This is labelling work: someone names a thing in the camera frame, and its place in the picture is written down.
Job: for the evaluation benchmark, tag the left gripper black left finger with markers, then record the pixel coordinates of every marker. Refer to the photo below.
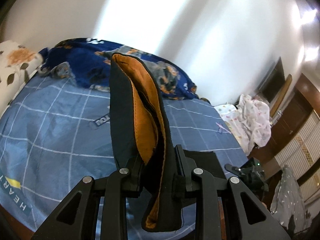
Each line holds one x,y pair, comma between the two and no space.
77,214

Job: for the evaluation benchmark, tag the dark wall television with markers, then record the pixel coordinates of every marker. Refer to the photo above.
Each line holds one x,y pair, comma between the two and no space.
273,82

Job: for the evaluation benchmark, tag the brown wooden wardrobe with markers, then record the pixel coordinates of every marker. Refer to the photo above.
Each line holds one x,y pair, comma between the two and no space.
303,100

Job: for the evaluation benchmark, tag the navy dog print blanket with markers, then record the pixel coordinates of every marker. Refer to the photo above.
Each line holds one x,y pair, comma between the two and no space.
87,63

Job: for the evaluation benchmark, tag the blue checked bed sheet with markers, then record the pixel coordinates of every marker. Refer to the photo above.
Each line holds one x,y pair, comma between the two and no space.
53,134

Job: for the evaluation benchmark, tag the white floral pillow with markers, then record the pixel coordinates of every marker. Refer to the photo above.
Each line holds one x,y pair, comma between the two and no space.
18,65

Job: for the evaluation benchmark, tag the black pants with orange lining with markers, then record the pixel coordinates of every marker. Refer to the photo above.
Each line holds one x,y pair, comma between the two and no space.
140,130

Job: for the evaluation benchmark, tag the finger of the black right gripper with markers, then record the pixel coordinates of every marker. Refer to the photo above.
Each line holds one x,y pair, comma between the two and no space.
233,169

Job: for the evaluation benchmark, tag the grey patterned garment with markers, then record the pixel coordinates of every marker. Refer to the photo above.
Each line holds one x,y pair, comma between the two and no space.
287,205

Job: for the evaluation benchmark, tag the white pastel print cloth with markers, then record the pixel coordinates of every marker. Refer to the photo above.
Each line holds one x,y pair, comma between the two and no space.
248,121

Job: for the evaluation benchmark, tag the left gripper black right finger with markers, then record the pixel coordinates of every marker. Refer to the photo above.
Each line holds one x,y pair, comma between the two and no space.
225,207

